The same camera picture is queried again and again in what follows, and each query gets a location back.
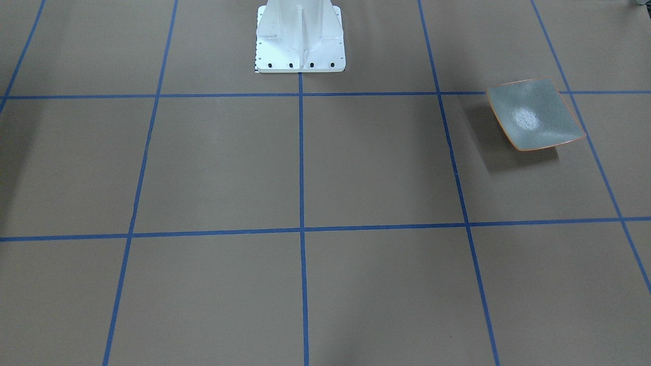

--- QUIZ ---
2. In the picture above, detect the grey square plate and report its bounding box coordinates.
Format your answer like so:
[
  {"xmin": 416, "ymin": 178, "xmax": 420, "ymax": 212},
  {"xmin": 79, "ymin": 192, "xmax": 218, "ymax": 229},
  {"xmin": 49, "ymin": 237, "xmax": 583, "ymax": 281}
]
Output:
[{"xmin": 486, "ymin": 77, "xmax": 586, "ymax": 152}]

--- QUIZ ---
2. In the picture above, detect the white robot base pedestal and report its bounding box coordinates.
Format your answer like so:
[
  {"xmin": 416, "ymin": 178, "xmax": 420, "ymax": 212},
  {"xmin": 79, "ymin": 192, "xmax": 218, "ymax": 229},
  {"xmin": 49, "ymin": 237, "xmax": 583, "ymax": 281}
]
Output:
[{"xmin": 254, "ymin": 1, "xmax": 346, "ymax": 73}]

